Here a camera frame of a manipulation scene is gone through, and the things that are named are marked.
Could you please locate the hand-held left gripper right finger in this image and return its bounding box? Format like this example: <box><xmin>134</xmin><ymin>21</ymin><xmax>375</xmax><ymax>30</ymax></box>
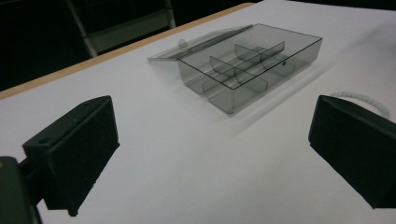
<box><xmin>307</xmin><ymin>94</ymin><xmax>396</xmax><ymax>210</ymax></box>

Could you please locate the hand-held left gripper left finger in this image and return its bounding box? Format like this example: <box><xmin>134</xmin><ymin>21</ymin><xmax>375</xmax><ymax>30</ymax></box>
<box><xmin>21</xmin><ymin>94</ymin><xmax>120</xmax><ymax>217</ymax></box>

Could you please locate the clear grey compartment box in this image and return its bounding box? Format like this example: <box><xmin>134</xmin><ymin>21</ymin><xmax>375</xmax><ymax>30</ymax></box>
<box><xmin>147</xmin><ymin>23</ymin><xmax>323</xmax><ymax>115</ymax></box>

